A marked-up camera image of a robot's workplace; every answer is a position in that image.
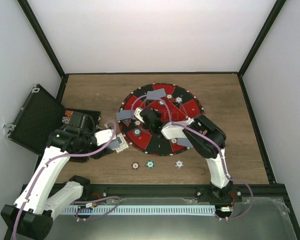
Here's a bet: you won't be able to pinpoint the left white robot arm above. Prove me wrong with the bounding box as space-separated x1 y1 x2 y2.
0 111 117 240

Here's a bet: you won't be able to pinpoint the brown 100 chip stack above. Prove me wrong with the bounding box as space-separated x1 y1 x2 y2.
131 162 140 170

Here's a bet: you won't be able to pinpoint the perforated light blue rail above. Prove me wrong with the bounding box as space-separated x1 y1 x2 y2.
61 205 216 216

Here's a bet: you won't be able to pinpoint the black front mounting rail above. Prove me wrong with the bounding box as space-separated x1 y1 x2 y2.
64 183 286 204

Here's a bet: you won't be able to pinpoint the blue orange chip stack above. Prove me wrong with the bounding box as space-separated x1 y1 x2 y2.
175 160 184 169

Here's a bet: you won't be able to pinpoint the triangular all in marker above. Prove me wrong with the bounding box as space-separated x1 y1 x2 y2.
122 118 131 127

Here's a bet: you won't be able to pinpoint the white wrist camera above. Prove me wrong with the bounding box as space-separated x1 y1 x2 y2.
133 107 144 123
94 128 114 147

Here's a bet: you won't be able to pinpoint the blue white chip seat seven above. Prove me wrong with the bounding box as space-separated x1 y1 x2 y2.
175 96 183 103

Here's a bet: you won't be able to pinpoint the chips in case top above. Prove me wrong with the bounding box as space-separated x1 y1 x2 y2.
62 110 73 124

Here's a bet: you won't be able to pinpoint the black poker chip case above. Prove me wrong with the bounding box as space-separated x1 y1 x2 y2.
4 84 101 156

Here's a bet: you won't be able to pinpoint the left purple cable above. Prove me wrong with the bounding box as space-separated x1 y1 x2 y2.
11 120 121 240

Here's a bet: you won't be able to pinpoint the teal chip stack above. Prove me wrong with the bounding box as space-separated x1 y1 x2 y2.
145 160 155 169

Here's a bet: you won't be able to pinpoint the blue card seat ten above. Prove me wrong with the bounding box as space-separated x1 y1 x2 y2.
177 138 193 148

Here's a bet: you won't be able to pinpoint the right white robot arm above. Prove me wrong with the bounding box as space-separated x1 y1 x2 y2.
133 107 233 202

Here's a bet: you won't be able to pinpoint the teal chip seat two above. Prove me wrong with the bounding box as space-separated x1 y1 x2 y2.
133 128 141 136

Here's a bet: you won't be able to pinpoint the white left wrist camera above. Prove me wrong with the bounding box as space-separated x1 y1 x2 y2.
94 128 114 147

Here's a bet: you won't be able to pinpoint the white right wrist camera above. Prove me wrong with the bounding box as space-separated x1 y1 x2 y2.
133 107 144 123

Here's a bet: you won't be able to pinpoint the blue playing card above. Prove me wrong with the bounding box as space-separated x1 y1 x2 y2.
116 109 135 121
152 88 166 99

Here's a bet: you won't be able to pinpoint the round red black poker mat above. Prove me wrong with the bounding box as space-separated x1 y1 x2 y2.
118 83 204 156

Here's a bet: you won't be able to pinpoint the teal chip seat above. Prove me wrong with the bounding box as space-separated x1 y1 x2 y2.
158 100 165 106

